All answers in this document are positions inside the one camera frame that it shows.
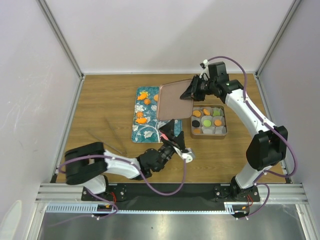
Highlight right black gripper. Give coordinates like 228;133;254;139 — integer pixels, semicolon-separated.
180;74;217;102

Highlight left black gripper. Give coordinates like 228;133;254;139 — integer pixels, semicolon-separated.
154;118;186;172

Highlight orange sandwich cookie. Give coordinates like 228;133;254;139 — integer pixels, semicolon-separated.
192;110;202;118
203;108;212;116

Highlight black sandwich cookie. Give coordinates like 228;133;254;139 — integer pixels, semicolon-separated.
191;120;201;128

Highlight green sandwich cookie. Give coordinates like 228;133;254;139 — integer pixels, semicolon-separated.
203;119;212;127
212;110;221;117

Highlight metal tongs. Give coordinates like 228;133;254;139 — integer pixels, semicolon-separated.
85;117;128;157

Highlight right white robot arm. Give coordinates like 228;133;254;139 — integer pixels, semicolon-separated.
180;75;288;201

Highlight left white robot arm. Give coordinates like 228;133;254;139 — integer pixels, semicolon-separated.
59;119;187;188

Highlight pink sandwich cookie lower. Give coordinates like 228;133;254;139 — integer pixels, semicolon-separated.
160;134;168;140

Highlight teal floral serving tray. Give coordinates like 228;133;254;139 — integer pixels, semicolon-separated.
131;86;168;144

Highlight orange fish cookie lower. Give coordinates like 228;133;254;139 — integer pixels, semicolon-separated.
135;117;148;125

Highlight orange fish cookie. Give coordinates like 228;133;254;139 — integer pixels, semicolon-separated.
135;117;148;125
137;92;149;101

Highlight orange flower cookie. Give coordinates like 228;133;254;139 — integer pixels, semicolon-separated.
136;111;144;119

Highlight orange swirl cookie top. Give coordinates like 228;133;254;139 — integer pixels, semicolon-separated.
144;98;151;105

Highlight orange fish cookie top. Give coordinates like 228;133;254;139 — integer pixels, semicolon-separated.
137;92;149;101

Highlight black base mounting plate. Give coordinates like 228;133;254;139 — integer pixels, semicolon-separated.
82;182;261;212

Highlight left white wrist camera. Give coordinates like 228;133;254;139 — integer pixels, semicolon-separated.
173;146;196;164

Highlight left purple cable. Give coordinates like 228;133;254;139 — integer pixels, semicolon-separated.
47;154;188;227

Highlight purple cable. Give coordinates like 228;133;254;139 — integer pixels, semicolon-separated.
203;55;299;220
47;154;188;227

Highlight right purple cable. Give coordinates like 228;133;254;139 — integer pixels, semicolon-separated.
203;55;299;220

